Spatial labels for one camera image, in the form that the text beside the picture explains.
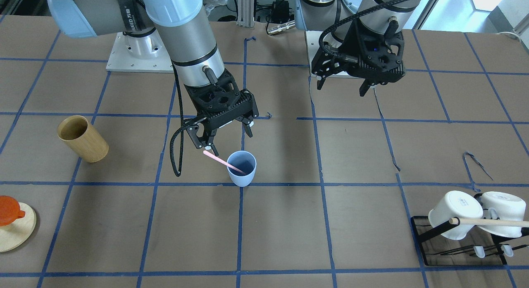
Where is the white mug outer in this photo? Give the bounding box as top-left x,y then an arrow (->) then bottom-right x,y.
478,191 -> 527,238

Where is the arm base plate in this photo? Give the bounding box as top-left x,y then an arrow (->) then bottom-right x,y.
305,31 -> 360,81
106,31 -> 173,74

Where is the white mug with face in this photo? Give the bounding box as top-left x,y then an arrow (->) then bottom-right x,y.
428,190 -> 483,227

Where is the black wire mug rack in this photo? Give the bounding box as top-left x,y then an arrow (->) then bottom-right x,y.
410,193 -> 528,266

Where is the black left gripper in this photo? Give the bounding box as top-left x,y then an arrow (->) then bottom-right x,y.
313,19 -> 406,97

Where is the orange red mug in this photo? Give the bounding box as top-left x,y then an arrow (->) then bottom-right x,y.
0,195 -> 25,226

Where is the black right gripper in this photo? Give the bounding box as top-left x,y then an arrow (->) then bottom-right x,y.
185,71 -> 259,156

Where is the pink chopstick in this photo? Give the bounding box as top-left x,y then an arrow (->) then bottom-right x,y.
203,150 -> 246,175

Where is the bamboo cylinder holder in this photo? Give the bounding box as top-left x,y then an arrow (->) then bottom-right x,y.
57,115 -> 109,162

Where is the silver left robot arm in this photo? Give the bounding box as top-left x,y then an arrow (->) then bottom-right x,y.
295,0 -> 421,96

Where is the light blue plastic cup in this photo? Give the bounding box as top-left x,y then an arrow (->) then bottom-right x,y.
227,150 -> 257,188

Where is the aluminium frame post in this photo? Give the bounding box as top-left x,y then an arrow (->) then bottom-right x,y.
236,0 -> 255,29

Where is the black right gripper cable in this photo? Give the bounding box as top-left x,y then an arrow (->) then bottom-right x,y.
169,61 -> 207,177

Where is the wooden rack rod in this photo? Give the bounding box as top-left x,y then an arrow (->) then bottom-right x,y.
448,217 -> 529,228

